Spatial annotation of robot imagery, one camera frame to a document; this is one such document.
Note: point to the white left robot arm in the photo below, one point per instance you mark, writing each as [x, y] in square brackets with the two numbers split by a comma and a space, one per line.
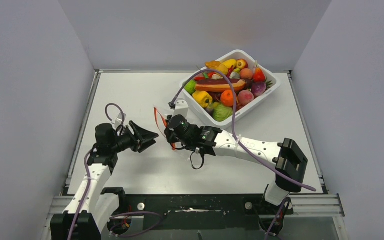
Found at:
[93, 204]

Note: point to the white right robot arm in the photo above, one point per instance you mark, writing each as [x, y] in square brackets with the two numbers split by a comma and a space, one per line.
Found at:
[286, 158]

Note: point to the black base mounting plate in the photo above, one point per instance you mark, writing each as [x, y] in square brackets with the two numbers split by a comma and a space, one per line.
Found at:
[201, 212]

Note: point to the aluminium table frame rail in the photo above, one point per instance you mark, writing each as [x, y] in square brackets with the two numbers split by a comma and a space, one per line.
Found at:
[82, 128]

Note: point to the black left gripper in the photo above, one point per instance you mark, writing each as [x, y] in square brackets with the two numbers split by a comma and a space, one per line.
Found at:
[141, 134]

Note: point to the purple onion toy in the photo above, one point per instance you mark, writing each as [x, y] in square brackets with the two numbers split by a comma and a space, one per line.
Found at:
[258, 88]

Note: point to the red apple toy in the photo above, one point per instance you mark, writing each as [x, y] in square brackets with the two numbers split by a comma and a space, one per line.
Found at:
[241, 64]

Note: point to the yellow bell pepper toy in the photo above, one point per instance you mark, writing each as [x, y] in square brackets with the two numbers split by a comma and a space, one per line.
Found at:
[203, 98]

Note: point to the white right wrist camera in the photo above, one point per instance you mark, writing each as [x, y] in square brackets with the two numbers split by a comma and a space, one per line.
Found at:
[181, 108]

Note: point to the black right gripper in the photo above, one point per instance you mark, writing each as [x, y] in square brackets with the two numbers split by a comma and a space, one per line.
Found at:
[170, 137]

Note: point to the large pink peach toy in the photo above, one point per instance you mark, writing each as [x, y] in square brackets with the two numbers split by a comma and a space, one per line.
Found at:
[245, 97]

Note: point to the yellow lemon toy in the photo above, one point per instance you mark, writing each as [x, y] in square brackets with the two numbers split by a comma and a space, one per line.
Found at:
[223, 69]

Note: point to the green chili pepper toy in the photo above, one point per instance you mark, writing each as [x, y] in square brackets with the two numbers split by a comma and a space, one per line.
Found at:
[204, 74]

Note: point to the purple eggplant toy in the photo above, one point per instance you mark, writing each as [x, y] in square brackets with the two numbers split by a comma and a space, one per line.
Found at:
[210, 108]

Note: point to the orange fruit toy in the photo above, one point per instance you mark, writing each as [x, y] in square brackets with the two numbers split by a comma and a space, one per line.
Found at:
[228, 98]

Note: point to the red orange pepper toy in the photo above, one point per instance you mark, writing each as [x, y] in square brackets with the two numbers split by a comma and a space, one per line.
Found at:
[258, 75]

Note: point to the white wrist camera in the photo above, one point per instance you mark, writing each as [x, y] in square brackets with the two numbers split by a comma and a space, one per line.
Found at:
[119, 120]
[181, 108]

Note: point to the clear zip bag orange zipper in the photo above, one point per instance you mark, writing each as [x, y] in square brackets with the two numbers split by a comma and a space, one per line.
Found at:
[162, 116]

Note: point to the fried chicken toy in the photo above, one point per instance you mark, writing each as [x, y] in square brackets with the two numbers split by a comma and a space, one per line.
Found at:
[212, 64]

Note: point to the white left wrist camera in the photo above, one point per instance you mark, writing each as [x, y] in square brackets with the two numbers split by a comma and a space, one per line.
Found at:
[119, 120]

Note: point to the green cabbage toy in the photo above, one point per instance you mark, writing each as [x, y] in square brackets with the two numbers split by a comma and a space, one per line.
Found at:
[190, 87]
[222, 112]

